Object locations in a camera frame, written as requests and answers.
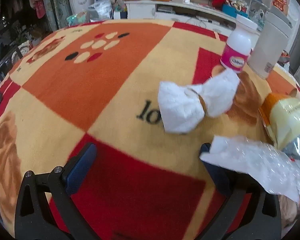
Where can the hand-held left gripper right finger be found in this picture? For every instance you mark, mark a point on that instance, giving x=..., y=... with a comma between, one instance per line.
x=220, y=182

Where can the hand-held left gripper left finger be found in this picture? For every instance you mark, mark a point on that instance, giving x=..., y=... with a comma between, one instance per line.
x=80, y=170

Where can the clear bubble wrap sheet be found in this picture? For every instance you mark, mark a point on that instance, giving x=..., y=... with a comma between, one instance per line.
x=252, y=165

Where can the white cloth tied with band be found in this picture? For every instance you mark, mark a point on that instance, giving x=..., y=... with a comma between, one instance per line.
x=180, y=105

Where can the orange red printed blanket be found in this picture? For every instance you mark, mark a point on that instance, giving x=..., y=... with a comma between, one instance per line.
x=90, y=80

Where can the yellow snack packet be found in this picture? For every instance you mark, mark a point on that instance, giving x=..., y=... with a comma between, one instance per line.
x=287, y=120

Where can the white bottle pink label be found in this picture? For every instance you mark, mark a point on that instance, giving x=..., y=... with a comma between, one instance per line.
x=237, y=42

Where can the white cylindrical flask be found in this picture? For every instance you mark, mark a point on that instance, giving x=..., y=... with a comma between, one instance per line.
x=267, y=47

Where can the small teal pack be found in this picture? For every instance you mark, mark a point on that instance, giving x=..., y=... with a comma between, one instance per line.
x=76, y=18

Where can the stack of clear plastic bags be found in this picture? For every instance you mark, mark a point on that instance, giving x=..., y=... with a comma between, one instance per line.
x=100, y=8

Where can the green patterned curtain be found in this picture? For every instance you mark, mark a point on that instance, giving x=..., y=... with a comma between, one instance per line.
x=60, y=2

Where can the clear plastic bag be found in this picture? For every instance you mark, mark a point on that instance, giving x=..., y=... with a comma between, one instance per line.
x=258, y=16

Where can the white low cabinet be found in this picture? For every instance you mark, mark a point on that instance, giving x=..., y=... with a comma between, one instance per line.
x=140, y=8

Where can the pink hanging clothes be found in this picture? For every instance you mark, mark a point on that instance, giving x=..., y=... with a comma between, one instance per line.
x=37, y=2

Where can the blue basket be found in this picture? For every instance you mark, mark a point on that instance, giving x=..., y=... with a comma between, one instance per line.
x=231, y=9

